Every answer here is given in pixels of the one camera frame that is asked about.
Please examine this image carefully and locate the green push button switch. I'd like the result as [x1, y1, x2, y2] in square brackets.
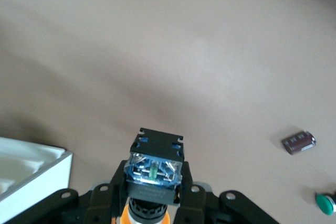
[314, 191, 336, 216]

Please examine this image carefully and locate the white plastic tray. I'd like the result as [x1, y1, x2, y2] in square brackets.
[0, 136, 74, 204]

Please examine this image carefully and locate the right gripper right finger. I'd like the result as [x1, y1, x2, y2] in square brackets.
[173, 160, 279, 224]

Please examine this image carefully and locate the yellow push button switch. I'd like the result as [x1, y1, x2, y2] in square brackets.
[120, 126, 185, 224]

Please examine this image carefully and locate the dark purple capacitor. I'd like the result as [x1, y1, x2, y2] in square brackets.
[281, 130, 318, 155]

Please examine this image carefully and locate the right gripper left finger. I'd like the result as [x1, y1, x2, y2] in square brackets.
[0, 160, 130, 224]

